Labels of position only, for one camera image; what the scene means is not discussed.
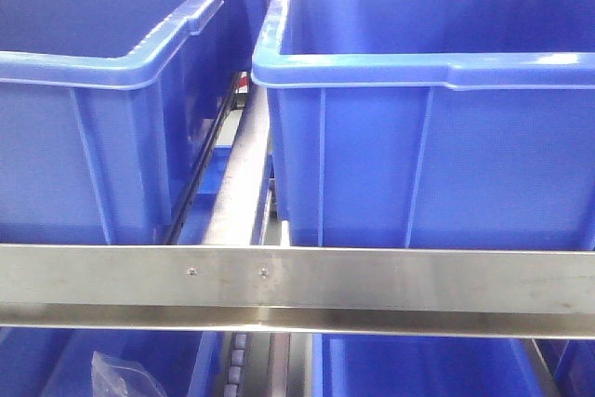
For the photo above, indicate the blue bin shelf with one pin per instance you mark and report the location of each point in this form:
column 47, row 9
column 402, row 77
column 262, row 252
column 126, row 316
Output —
column 367, row 365
column 432, row 123
column 58, row 362
column 107, row 111

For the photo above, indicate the blue bin upper shelf right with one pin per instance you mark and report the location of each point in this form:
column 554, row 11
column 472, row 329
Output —
column 432, row 123

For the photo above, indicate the blue bin lower shelf left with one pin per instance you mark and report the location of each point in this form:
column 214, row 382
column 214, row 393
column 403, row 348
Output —
column 58, row 362

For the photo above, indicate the steel shelf front rail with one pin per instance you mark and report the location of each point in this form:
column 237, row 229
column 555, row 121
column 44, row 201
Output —
column 259, row 288

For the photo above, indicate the blue bin lower shelf right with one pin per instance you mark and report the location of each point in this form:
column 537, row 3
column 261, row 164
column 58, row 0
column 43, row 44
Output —
column 367, row 365

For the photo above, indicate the blue bin upper shelf left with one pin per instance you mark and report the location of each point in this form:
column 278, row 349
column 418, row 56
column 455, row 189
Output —
column 107, row 111

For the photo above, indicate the clear plastic bag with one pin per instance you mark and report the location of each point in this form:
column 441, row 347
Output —
column 114, row 377

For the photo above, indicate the steel roller track divider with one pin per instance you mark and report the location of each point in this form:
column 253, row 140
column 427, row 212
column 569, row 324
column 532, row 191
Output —
column 240, row 215

